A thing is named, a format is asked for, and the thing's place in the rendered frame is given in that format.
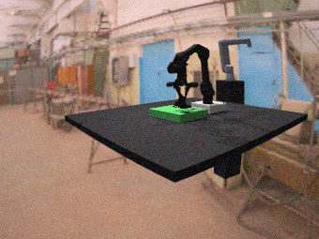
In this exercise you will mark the green flat panel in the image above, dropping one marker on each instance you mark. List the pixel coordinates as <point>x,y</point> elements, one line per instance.
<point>179,115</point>

